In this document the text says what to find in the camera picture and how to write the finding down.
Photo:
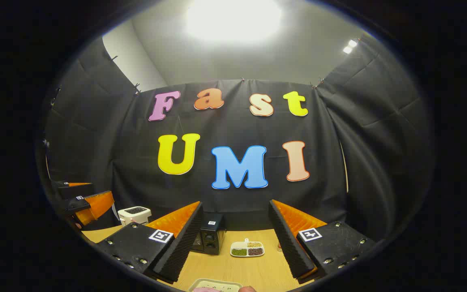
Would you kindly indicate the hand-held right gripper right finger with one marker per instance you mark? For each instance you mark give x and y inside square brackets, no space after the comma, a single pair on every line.
[286,239]

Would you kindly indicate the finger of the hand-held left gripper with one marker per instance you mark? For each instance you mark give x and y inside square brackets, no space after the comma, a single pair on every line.
[69,188]
[95,205]

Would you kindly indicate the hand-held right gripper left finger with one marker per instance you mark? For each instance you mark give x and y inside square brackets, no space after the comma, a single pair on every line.
[181,243]

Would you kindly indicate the black electric oven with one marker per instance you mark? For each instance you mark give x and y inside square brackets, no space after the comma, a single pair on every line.
[211,235]

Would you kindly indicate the pink round meat slice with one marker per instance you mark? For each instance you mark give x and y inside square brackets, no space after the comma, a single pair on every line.
[207,289]

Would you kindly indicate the cream square plate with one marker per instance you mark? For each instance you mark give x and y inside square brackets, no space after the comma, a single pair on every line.
[217,283]

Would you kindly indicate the white toaster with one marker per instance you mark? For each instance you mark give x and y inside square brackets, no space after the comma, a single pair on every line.
[134,214]

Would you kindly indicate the white divided dish of beans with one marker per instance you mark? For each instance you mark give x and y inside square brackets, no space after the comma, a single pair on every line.
[247,248]

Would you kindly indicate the small ceiling spotlight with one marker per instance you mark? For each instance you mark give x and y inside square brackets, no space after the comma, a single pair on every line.
[350,46]

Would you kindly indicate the large ceiling light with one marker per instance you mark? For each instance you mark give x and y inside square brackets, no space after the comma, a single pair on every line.
[233,20]

